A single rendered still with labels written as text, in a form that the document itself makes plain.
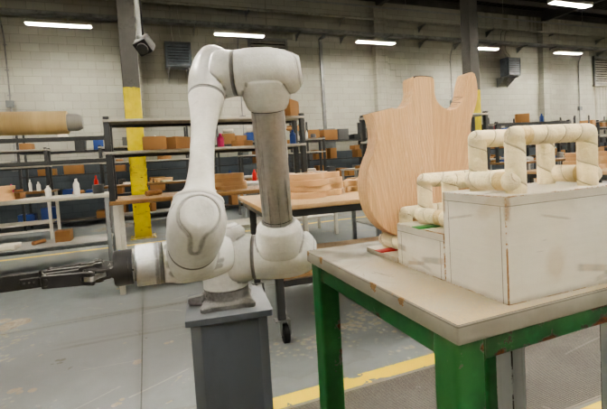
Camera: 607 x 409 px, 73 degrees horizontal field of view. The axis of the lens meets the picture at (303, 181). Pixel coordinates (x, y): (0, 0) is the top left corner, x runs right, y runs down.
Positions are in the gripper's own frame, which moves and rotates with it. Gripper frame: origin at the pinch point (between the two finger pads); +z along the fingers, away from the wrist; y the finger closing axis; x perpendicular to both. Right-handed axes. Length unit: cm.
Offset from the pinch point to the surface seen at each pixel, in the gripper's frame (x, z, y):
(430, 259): -1, -75, -28
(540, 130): 24, -84, -46
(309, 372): -98, -102, 111
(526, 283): -1, -79, -47
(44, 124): 27.5, -11.5, -28.5
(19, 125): 27.4, -8.5, -28.5
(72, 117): 28.4, -14.8, -28.1
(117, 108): 173, 21, 1075
